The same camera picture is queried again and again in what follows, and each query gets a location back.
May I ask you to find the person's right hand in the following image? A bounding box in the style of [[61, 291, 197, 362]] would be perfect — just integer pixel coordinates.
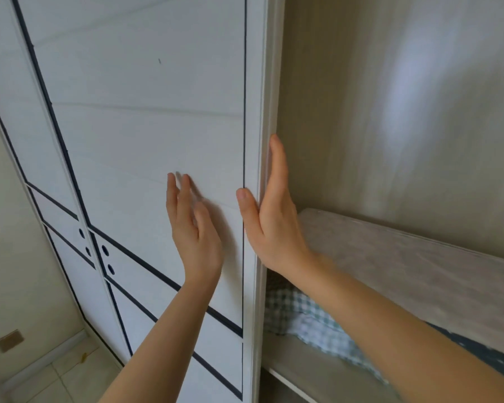
[[236, 134, 316, 278]]

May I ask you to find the person's left hand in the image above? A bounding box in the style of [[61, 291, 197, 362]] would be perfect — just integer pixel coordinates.
[[166, 172, 224, 287]]

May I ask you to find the white wardrobe door wide panel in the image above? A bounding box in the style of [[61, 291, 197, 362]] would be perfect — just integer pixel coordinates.
[[9, 0, 270, 403]]

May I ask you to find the person's right forearm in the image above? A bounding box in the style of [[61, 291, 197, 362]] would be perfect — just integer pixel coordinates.
[[273, 251, 504, 403]]

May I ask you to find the person's left forearm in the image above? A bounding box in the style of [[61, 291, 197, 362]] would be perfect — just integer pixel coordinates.
[[99, 276, 220, 403]]

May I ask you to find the green checked cloth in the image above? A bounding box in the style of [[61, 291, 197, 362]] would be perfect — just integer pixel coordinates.
[[263, 284, 390, 386]]

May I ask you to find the beige wardrobe body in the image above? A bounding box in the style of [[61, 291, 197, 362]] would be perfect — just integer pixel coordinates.
[[254, 0, 504, 403]]

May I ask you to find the grey folded mattress pad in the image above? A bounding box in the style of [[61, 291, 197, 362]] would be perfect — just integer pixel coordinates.
[[297, 207, 504, 362]]

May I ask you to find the white baseboard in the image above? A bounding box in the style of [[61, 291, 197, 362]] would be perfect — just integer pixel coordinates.
[[1, 329, 90, 392]]

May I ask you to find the white wardrobe door narrow panel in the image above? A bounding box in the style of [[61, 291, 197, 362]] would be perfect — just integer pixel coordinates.
[[0, 0, 133, 367]]

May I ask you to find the dark blue cloth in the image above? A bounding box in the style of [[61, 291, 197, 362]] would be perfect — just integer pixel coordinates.
[[424, 321, 504, 386]]

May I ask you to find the gold wall socket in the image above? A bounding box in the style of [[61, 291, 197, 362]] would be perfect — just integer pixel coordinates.
[[0, 329, 25, 354]]

